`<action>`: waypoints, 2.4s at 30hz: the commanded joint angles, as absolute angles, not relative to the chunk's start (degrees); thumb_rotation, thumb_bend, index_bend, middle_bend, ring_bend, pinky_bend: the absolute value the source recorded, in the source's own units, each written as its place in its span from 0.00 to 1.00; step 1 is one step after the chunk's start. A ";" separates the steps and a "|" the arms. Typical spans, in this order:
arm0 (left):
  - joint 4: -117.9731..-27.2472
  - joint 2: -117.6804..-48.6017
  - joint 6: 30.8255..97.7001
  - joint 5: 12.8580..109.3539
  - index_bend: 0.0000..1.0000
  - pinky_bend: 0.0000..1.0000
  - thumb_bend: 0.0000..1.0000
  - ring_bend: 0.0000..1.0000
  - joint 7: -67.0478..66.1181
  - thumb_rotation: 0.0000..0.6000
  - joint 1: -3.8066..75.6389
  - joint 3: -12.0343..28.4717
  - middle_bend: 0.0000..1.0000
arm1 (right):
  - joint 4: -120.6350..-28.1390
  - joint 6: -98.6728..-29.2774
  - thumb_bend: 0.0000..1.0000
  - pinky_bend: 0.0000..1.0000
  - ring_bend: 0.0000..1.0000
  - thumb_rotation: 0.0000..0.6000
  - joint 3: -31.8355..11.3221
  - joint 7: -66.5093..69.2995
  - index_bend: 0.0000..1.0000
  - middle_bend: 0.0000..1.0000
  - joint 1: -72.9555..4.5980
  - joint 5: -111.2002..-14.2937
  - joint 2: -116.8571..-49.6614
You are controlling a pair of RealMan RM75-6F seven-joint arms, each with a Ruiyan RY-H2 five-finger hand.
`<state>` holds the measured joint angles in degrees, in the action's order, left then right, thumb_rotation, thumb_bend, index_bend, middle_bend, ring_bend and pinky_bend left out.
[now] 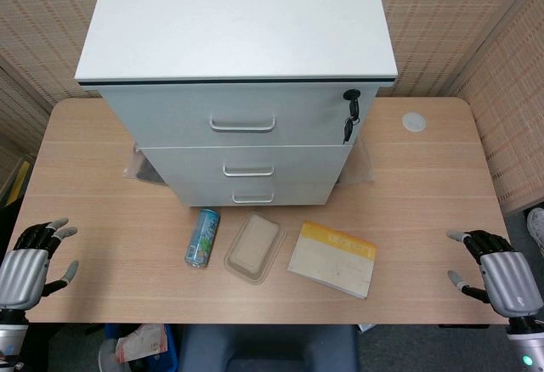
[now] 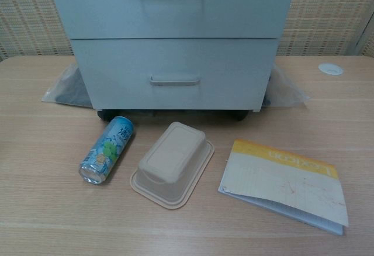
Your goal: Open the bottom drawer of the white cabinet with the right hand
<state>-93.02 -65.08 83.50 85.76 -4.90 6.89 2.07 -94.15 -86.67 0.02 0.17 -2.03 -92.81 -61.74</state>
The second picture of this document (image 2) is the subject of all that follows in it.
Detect clear plastic bag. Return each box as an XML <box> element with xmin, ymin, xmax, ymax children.
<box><xmin>262</xmin><ymin>63</ymin><xmax>311</xmax><ymax>110</ymax></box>
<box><xmin>41</xmin><ymin>63</ymin><xmax>92</xmax><ymax>108</ymax></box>

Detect yellow white booklet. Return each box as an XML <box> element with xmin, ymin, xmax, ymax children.
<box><xmin>217</xmin><ymin>139</ymin><xmax>350</xmax><ymax>236</ymax></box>

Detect white three-drawer cabinet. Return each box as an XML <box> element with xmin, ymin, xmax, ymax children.
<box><xmin>46</xmin><ymin>0</ymin><xmax>299</xmax><ymax>122</ymax></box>

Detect grey table cable grommet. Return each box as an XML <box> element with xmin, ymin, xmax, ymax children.
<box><xmin>317</xmin><ymin>62</ymin><xmax>343</xmax><ymax>76</ymax></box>

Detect silver bottom drawer handle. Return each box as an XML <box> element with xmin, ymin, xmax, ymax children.
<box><xmin>149</xmin><ymin>75</ymin><xmax>201</xmax><ymax>87</ymax></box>

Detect beige plastic food container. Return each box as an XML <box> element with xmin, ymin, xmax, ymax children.
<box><xmin>130</xmin><ymin>121</ymin><xmax>216</xmax><ymax>210</ymax></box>

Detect blue drink can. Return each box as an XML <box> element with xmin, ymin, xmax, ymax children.
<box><xmin>78</xmin><ymin>115</ymin><xmax>136</xmax><ymax>186</ymax></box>

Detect white drawer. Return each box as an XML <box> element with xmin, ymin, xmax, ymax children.
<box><xmin>46</xmin><ymin>0</ymin><xmax>299</xmax><ymax>40</ymax></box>
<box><xmin>71</xmin><ymin>37</ymin><xmax>280</xmax><ymax>113</ymax></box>

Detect white middle drawer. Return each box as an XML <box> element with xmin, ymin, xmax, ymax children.
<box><xmin>46</xmin><ymin>0</ymin><xmax>299</xmax><ymax>40</ymax></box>

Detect white bottom drawer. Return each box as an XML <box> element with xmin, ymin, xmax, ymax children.
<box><xmin>71</xmin><ymin>37</ymin><xmax>280</xmax><ymax>113</ymax></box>

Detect black caster wheel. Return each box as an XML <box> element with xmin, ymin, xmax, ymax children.
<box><xmin>229</xmin><ymin>110</ymin><xmax>248</xmax><ymax>122</ymax></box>
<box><xmin>96</xmin><ymin>109</ymin><xmax>117</xmax><ymax>122</ymax></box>

